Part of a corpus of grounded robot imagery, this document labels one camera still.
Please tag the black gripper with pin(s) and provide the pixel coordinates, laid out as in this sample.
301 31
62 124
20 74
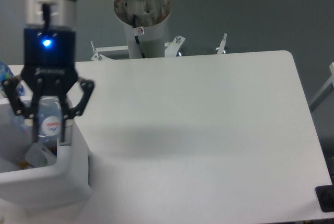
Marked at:
49 57

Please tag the crushed clear plastic bottle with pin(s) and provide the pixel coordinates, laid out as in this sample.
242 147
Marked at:
49 122

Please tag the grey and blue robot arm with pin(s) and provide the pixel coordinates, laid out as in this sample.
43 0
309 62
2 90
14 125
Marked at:
51 15

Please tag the white trash can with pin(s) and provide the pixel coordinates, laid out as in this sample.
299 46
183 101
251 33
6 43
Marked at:
65 182

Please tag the blue labelled drink bottle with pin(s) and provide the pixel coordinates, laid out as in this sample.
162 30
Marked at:
7 73

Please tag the black clamp at table edge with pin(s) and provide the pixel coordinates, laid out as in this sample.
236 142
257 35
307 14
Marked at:
325 197

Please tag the white base bracket with bolts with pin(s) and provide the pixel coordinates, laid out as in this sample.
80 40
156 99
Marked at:
171 49

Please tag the white frame at right edge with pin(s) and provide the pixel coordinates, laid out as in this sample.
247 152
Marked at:
324 91

